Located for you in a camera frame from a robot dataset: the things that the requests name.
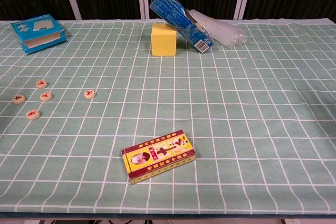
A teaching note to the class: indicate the dark blue carton box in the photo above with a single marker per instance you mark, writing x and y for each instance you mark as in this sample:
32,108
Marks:
170,9

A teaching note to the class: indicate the yellow red card box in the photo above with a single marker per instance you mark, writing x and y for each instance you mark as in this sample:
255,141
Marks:
157,155

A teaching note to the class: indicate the round cream chess piece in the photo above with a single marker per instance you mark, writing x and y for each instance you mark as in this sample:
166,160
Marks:
18,99
41,84
33,114
46,96
89,94

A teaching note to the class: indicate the clear plastic straw bundle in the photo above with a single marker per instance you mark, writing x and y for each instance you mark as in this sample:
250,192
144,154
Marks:
223,30

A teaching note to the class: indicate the yellow sponge block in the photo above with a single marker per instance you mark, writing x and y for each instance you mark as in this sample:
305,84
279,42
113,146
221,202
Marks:
162,41

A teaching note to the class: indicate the green checked tablecloth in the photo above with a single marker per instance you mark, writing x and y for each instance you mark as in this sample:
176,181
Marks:
236,129

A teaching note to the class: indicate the light blue scale box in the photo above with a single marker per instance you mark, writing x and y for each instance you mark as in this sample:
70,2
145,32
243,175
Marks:
36,27

